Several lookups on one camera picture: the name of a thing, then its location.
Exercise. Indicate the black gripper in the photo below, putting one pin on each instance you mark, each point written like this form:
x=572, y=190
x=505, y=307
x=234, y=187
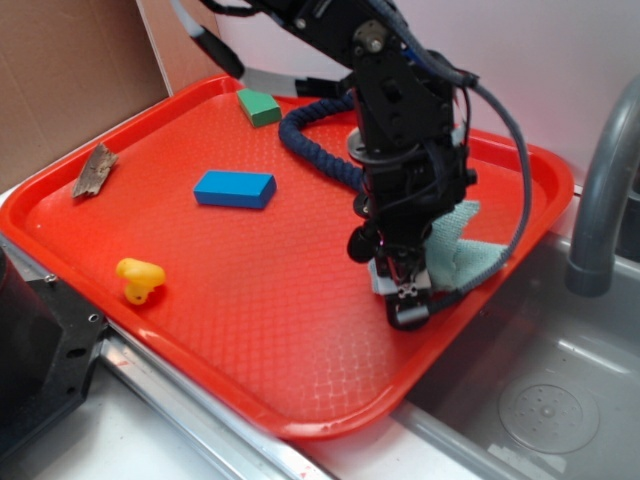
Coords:
x=403, y=194

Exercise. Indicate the red plastic tray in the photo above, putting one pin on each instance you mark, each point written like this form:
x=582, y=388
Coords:
x=262, y=308

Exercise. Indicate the brown bark piece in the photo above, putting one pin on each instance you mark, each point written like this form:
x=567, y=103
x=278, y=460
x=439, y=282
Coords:
x=95, y=172

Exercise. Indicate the grey toy sink basin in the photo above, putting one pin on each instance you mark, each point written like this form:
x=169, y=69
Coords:
x=542, y=383

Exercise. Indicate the green wooden block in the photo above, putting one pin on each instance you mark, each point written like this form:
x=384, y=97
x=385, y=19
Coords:
x=260, y=108

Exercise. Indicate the light blue cloth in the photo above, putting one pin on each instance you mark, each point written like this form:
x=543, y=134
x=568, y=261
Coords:
x=451, y=261

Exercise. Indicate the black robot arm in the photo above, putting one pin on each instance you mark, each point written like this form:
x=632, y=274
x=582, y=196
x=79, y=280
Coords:
x=386, y=129

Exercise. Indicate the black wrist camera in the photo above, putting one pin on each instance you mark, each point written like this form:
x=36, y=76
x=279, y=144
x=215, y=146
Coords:
x=407, y=309

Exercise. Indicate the brown cardboard panel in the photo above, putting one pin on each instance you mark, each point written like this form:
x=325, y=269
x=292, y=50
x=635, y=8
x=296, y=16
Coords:
x=72, y=70

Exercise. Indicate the grey toy faucet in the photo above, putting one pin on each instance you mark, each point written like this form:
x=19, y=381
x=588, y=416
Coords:
x=607, y=221

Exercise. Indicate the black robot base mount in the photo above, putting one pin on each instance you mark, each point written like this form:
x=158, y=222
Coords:
x=50, y=341

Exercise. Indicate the blue wooden block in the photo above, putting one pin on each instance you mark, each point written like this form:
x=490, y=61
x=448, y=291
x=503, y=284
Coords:
x=235, y=189

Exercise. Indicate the yellow rubber duck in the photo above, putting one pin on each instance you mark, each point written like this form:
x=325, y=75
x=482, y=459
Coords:
x=141, y=279

